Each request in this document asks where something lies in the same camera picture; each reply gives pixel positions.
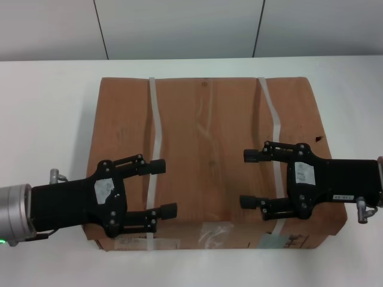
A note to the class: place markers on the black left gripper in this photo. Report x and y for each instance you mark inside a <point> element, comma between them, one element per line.
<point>74,200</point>

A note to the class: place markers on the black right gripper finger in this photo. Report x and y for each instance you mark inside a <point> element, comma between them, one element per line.
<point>249,202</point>

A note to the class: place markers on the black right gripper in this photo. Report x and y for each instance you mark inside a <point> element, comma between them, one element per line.
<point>344,179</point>

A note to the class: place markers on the brown cardboard box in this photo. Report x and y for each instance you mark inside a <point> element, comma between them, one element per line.
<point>209,149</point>

